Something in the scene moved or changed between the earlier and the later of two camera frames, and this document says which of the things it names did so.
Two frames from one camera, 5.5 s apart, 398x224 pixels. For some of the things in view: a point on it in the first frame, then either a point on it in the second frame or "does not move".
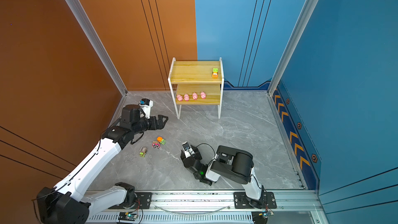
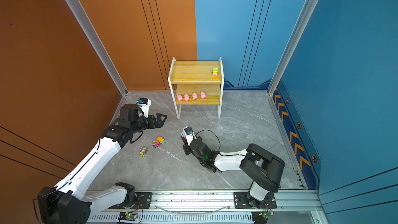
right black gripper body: x=198 y=157 to x=187 y=150
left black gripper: x=161 y=125 does not move
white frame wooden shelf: x=196 y=83 does not move
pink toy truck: x=156 y=144 does not move
